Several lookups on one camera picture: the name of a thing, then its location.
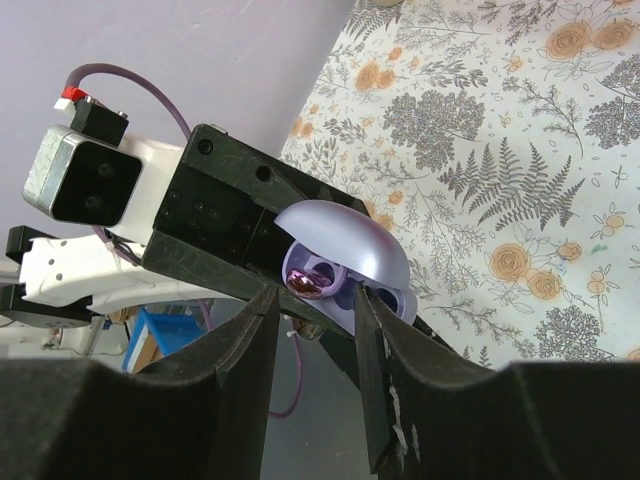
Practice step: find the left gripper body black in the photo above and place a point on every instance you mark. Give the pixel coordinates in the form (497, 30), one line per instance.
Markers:
(203, 222)

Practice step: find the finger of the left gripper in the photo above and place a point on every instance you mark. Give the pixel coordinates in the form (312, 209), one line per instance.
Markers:
(338, 343)
(271, 183)

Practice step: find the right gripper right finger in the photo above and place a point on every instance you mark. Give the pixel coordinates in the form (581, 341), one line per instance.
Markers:
(431, 414)

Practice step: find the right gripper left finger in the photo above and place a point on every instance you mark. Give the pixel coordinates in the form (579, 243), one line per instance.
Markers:
(199, 413)

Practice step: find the lavender earbud charging case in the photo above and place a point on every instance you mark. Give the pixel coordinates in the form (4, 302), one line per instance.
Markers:
(325, 231)

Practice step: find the purple earbud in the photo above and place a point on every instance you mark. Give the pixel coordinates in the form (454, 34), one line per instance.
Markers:
(320, 281)

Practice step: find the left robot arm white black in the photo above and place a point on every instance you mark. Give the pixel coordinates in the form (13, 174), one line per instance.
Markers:
(65, 282)

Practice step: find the blue storage bin background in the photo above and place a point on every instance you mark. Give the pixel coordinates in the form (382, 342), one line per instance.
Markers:
(157, 335)

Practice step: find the floral patterned table mat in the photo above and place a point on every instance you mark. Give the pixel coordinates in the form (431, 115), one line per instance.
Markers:
(499, 142)

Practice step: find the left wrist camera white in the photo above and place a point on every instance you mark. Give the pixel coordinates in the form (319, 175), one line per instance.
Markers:
(93, 172)

